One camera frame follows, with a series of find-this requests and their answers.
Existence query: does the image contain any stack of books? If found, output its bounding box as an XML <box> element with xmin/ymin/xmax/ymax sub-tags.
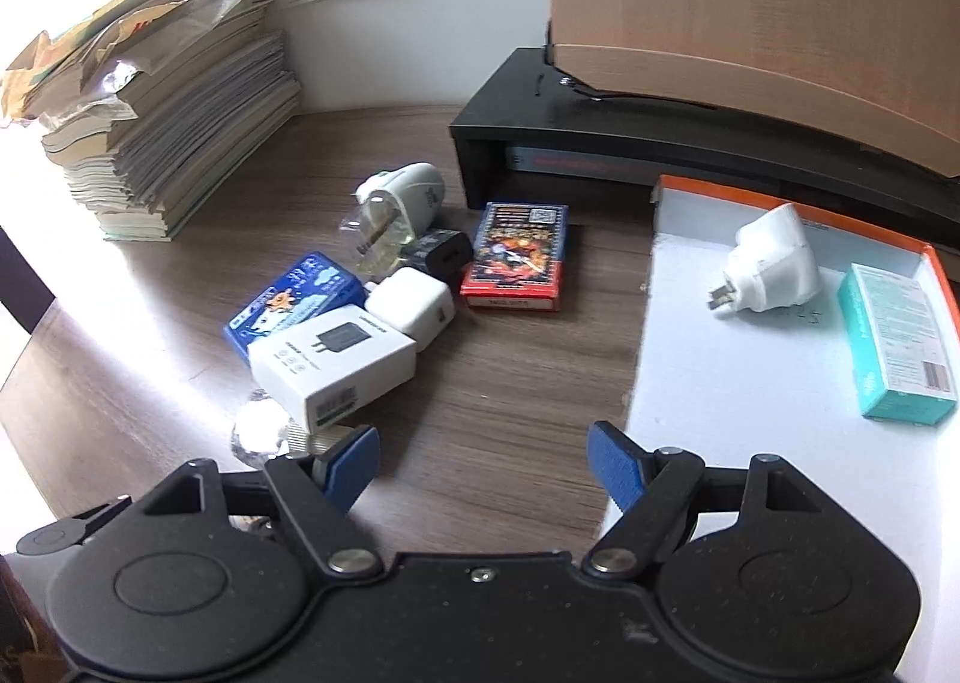
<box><xmin>41</xmin><ymin>8</ymin><xmax>302</xmax><ymax>243</ymax></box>

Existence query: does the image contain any teal carton box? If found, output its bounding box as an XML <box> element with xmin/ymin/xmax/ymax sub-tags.
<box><xmin>836</xmin><ymin>261</ymin><xmax>959</xmax><ymax>423</ymax></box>

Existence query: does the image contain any white cube charger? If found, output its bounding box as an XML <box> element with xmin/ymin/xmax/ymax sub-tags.
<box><xmin>365</xmin><ymin>267</ymin><xmax>456</xmax><ymax>353</ymax></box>

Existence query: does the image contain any wooden book stand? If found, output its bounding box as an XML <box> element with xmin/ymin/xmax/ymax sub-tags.
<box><xmin>544</xmin><ymin>0</ymin><xmax>960</xmax><ymax>185</ymax></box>

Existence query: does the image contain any white mosquito repellent heater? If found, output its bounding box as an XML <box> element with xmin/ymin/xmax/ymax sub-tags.
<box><xmin>341</xmin><ymin>162</ymin><xmax>445</xmax><ymax>283</ymax></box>

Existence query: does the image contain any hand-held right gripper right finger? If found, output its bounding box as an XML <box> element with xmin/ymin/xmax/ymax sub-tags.
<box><xmin>581</xmin><ymin>420</ymin><xmax>833</xmax><ymax>579</ymax></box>

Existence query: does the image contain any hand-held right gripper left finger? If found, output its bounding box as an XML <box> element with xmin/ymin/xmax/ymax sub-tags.
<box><xmin>139</xmin><ymin>423</ymin><xmax>383</xmax><ymax>579</ymax></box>

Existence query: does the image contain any black charger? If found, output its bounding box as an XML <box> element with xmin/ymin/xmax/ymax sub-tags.
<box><xmin>401</xmin><ymin>229</ymin><xmax>475</xmax><ymax>283</ymax></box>

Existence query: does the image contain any white plug adapter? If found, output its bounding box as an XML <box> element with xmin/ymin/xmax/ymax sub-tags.
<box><xmin>709</xmin><ymin>201</ymin><xmax>824</xmax><ymax>315</ymax></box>

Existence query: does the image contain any orange rimmed box tray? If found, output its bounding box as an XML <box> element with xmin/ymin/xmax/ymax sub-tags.
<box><xmin>600</xmin><ymin>173</ymin><xmax>960</xmax><ymax>683</ymax></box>

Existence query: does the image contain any black monitor riser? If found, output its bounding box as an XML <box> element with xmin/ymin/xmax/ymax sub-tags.
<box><xmin>448</xmin><ymin>46</ymin><xmax>960</xmax><ymax>251</ymax></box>

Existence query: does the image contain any white charger packaging box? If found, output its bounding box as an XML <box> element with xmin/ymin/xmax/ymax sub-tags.
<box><xmin>247</xmin><ymin>304</ymin><xmax>418</xmax><ymax>431</ymax></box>

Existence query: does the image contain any blue cartoon card box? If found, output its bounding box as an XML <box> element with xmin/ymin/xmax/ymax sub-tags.
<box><xmin>223</xmin><ymin>252</ymin><xmax>368</xmax><ymax>362</ymax></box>

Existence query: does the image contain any pile of paper envelopes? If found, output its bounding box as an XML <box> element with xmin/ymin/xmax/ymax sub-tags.
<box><xmin>0</xmin><ymin>0</ymin><xmax>282</xmax><ymax>130</ymax></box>

